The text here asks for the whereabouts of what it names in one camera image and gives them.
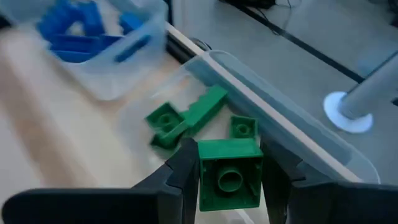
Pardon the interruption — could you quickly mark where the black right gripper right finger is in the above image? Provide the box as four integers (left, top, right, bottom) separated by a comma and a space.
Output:
260, 136, 398, 224

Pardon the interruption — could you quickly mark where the small green block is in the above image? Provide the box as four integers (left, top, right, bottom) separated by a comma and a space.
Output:
229, 114, 259, 140
145, 101, 189, 150
197, 138, 264, 212

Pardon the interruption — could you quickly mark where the white tower fan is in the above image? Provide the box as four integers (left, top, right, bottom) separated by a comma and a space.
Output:
323, 51, 398, 134

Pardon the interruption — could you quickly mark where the blue rectangular block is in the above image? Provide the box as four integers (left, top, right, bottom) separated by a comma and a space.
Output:
49, 33, 124, 63
77, 1, 106, 37
36, 1, 80, 43
119, 11, 144, 34

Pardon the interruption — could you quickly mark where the long green block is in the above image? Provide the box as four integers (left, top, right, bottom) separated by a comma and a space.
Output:
180, 84, 229, 136

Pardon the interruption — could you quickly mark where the clear plastic container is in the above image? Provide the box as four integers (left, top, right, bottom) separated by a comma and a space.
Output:
0, 0, 169, 102
118, 49, 382, 224

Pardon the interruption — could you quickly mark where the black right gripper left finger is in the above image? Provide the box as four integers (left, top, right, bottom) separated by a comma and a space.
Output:
1, 138, 200, 224

